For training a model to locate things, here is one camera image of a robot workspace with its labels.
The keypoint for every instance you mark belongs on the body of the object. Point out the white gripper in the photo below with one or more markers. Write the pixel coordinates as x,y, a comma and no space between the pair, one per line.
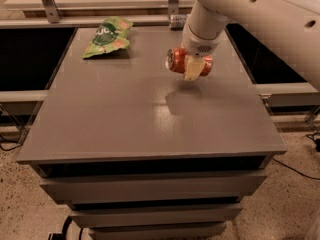
199,45

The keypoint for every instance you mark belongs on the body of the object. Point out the red coke can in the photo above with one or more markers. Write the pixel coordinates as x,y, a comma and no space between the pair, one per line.
176,58

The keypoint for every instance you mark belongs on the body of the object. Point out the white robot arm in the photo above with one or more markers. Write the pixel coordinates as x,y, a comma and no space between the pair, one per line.
289,28

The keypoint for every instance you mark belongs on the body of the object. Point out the silver can lying down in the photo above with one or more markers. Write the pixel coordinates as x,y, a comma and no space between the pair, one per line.
177,21

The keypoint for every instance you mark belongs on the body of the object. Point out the green chip bag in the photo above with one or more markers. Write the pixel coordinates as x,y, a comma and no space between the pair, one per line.
111,35

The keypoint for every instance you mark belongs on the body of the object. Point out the grey drawer cabinet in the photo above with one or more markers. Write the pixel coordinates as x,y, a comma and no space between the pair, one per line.
127,114

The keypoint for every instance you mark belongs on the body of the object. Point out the top grey drawer front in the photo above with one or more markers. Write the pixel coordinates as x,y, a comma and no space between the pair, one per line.
152,187

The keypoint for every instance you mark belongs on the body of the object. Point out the grey drawer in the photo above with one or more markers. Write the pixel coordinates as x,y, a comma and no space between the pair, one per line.
151,232
161,215
152,187

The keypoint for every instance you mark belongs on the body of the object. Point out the middle grey drawer front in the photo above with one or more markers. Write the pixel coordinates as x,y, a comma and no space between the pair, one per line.
161,215

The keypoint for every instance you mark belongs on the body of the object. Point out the bottom grey drawer front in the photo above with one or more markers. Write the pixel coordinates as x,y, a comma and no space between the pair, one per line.
151,232

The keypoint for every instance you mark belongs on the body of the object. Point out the left metal bracket post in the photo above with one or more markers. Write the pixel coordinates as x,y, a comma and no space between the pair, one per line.
51,11

